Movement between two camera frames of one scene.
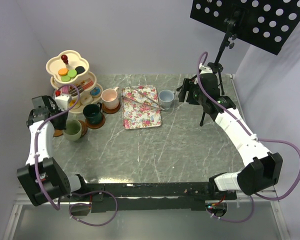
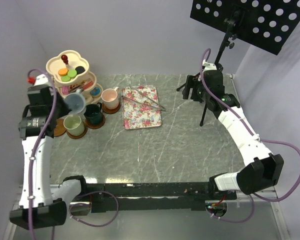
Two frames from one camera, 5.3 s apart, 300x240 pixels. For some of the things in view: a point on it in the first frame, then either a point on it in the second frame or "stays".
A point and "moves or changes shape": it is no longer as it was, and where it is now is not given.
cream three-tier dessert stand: [68, 74] stays
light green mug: [73, 130] moves or changes shape
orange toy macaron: [62, 71] stays
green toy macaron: [72, 73] stays
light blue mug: [165, 98] to [76, 102]
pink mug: [109, 98] stays
